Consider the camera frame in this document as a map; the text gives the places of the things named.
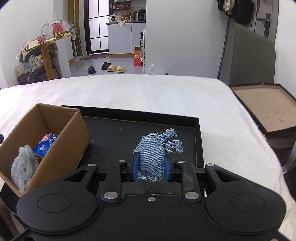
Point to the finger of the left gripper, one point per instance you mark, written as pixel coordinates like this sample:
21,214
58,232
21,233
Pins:
1,137

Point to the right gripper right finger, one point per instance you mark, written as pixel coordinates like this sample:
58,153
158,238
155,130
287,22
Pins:
185,174

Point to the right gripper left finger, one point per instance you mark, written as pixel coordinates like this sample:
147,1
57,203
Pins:
120,172

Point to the denim stuffed toy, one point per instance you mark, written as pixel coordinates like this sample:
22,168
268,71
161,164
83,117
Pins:
153,148

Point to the fluffy light blue plush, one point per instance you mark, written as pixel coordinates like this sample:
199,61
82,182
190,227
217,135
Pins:
23,168

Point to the black plastic tray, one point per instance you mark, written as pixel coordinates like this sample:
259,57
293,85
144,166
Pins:
93,135

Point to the blue tissue pack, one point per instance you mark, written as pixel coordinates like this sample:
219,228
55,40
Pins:
44,145

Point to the brown cardboard box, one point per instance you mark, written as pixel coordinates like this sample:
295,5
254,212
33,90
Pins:
64,155

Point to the white bed cover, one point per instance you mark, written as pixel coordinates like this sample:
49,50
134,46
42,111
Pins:
230,137

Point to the clutter pile under table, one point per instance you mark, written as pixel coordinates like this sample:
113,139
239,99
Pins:
34,69

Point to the yellow round side table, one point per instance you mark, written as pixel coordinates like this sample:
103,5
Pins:
44,48

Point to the beige slipper right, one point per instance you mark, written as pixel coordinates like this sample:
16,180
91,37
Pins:
120,69

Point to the beige slipper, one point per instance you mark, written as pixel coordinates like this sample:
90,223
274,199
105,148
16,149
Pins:
111,68
120,69

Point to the crumpled clear plastic bag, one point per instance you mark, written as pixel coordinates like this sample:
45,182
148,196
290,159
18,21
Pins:
155,69

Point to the beige slipper left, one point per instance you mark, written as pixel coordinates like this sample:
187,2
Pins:
111,68

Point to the black slipper left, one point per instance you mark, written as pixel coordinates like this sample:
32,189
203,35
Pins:
91,70

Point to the black slipper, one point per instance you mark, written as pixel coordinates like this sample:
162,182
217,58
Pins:
105,66
91,70

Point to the black slipper right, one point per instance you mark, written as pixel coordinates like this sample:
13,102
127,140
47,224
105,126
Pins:
105,66

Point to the clear glass jar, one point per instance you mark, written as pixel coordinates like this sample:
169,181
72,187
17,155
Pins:
47,31

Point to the large flat cardboard tray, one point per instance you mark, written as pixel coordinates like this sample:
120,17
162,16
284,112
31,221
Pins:
273,109

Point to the orange carton box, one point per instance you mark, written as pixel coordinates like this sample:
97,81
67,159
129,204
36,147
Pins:
137,56

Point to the red snack box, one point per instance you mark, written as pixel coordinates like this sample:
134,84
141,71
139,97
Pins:
58,30

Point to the white kitchen cabinet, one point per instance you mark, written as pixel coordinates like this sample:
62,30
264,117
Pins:
122,40

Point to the black spray bottle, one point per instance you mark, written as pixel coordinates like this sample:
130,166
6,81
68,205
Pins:
142,39

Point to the grey upholstered board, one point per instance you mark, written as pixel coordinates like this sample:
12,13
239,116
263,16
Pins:
253,58

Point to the black framed glass door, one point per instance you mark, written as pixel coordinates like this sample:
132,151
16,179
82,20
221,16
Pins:
96,17

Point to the dark hanging clothes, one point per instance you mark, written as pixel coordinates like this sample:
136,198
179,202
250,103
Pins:
240,10

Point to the black door handle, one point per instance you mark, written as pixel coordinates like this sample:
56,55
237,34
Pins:
262,25

